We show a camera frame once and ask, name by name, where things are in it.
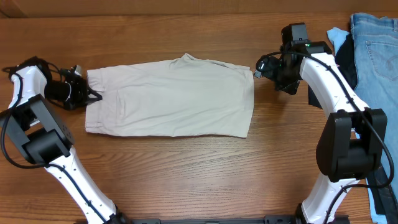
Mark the light blue garment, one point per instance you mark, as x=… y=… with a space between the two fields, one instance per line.
x=337 y=37

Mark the blue denim jeans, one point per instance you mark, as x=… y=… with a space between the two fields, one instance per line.
x=375 y=57

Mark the brown cardboard backboard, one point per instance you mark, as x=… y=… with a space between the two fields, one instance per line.
x=80 y=8

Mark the black printed t-shirt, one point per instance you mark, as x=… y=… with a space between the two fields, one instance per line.
x=382 y=200

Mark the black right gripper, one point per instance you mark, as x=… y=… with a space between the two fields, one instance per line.
x=267 y=70

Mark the beige khaki shorts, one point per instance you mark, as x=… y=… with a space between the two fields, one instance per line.
x=185 y=96

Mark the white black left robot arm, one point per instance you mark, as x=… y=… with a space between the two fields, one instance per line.
x=44 y=140

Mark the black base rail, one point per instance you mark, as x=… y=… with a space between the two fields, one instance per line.
x=217 y=220

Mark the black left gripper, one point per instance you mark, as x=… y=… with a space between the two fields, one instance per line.
x=83 y=96

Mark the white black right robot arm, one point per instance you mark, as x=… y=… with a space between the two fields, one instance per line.
x=352 y=141

